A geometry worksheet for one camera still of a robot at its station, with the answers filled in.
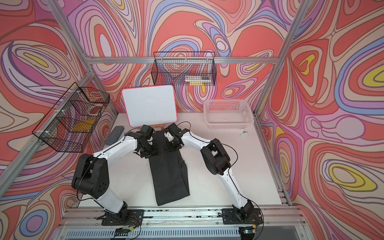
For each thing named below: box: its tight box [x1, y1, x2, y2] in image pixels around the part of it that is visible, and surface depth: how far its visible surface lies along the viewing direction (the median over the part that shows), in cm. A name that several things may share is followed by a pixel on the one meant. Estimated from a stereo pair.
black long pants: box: [148, 130, 190, 206], surface depth 86 cm
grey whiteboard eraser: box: [104, 126, 125, 146], surface depth 106 cm
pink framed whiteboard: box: [122, 85, 178, 128], surface depth 104 cm
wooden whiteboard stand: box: [151, 124, 165, 130], surface depth 109 cm
